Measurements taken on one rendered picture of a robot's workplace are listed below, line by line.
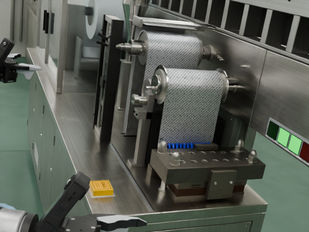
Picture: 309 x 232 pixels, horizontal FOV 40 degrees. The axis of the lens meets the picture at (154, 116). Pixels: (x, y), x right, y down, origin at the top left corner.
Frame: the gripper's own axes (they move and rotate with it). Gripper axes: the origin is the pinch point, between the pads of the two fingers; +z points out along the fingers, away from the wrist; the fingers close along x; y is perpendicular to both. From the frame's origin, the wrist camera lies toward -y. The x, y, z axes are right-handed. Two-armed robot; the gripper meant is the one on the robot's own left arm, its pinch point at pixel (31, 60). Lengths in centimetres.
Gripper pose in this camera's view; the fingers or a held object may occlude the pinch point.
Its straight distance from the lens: 180.2
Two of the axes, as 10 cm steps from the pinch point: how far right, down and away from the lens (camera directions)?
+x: 7.3, 4.4, -5.3
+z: 6.4, -1.6, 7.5
